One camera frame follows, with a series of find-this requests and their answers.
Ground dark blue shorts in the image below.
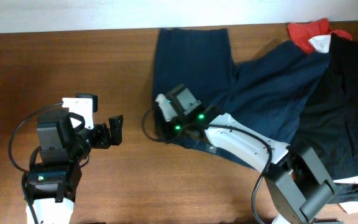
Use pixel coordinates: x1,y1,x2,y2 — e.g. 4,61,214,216
152,27,332,169

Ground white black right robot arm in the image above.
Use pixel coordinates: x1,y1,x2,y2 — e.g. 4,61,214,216
157,101,337,223

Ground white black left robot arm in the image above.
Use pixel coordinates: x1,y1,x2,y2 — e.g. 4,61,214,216
22,109,124,223

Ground red garment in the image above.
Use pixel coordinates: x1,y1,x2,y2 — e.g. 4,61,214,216
287,18,353,54

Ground black t-shirt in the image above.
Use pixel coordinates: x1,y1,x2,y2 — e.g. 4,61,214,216
290,33,358,205

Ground white garment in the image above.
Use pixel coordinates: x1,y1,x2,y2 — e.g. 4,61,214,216
308,35,331,54

